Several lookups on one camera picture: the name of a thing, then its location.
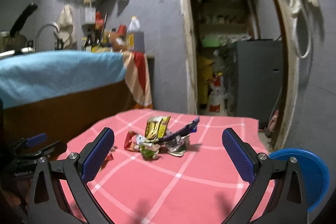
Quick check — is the yellow torn snack bag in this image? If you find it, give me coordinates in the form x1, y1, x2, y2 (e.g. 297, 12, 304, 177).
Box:
145, 116, 171, 140

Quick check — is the green crumpled wrapper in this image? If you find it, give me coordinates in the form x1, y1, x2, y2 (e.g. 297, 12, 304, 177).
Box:
139, 143, 161, 160

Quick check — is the silver wrapper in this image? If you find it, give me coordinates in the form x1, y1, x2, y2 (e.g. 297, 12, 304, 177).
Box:
165, 135, 190, 157

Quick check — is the dark blue snack wrapper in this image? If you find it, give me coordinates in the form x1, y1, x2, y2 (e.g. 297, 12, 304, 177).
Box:
153, 117, 200, 144

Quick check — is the red wrapper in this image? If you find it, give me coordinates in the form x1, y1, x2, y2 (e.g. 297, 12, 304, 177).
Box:
123, 131, 139, 152

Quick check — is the metal sink faucet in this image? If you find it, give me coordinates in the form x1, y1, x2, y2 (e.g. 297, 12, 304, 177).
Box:
34, 22, 59, 52

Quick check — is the red cap bottle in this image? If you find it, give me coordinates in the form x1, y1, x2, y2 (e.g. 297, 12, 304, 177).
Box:
117, 24, 127, 36

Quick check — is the large oil bottle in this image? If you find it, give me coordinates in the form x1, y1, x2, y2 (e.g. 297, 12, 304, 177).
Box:
126, 16, 145, 53

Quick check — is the red striped towel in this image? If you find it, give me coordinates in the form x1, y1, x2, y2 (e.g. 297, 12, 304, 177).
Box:
122, 51, 153, 109

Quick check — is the pink checked tablecloth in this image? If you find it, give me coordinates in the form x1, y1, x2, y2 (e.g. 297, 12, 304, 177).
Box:
67, 109, 266, 223

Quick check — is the white looped cord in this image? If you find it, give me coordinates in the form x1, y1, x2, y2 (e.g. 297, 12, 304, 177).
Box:
293, 3, 313, 59

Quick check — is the light blue cloth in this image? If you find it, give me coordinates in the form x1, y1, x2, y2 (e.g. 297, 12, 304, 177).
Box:
1, 51, 126, 109

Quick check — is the black handled pot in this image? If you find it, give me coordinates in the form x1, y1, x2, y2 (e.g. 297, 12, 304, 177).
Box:
1, 3, 38, 53

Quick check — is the grey metal cabinet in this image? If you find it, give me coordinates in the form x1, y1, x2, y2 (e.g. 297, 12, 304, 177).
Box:
228, 40, 283, 123

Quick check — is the hanging beige rag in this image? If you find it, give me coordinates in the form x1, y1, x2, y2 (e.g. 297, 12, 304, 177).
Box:
54, 5, 76, 50

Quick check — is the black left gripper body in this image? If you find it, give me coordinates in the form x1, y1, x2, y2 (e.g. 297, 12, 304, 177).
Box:
11, 133, 67, 181

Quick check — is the blue plastic bin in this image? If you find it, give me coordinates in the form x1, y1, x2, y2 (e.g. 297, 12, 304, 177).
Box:
269, 148, 330, 212

